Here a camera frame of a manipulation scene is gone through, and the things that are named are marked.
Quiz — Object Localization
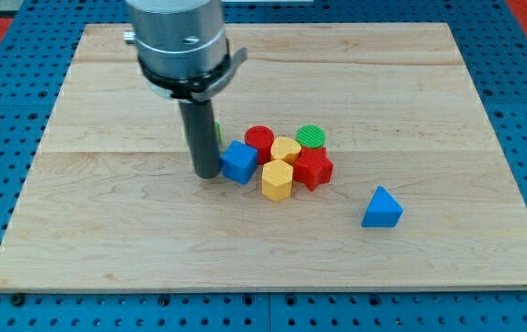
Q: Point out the green star block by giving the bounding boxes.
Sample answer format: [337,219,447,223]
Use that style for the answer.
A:
[184,122,222,143]

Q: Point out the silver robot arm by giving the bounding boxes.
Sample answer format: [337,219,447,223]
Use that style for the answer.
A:
[126,0,247,103]

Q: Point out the red star block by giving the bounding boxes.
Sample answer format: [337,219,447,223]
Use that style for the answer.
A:
[293,147,333,192]

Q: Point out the yellow hexagon block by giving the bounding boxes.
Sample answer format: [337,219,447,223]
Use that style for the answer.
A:
[261,160,293,201]

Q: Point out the blue cube block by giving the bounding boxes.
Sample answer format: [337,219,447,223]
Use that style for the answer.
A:
[222,140,258,184]

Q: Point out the yellow heart block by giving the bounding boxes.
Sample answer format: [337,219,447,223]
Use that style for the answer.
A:
[270,136,302,166]

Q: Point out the red cylinder block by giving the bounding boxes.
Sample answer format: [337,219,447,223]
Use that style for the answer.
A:
[244,125,275,165]

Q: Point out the green cylinder block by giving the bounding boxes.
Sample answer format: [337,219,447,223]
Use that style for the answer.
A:
[295,124,326,148]

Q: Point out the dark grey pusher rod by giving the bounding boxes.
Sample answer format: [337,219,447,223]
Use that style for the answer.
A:
[179,101,221,179]

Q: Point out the blue triangle block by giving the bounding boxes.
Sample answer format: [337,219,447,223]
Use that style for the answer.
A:
[361,186,404,228]

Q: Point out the wooden board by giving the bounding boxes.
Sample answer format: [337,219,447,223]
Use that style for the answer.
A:
[0,23,527,293]

